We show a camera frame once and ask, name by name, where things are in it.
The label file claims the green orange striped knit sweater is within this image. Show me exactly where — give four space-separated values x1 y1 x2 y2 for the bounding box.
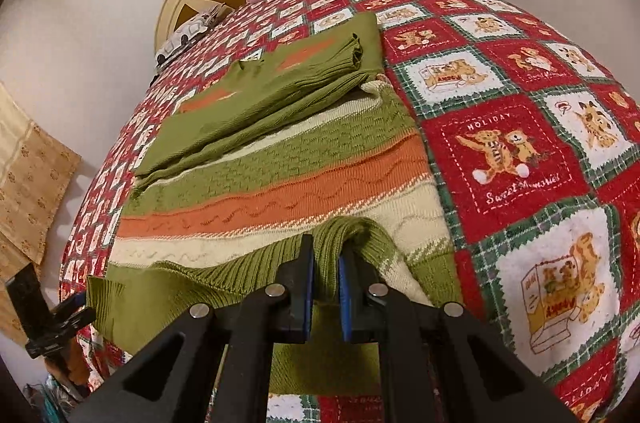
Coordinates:
87 12 461 396

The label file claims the beige side curtain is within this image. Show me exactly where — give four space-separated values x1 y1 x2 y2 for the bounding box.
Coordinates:
0 81 83 346

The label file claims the red teddy bear bedspread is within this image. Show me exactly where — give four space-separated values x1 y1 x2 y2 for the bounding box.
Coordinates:
61 0 639 422

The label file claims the white patterned pillow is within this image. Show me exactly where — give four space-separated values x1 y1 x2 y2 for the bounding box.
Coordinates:
155 4 233 68

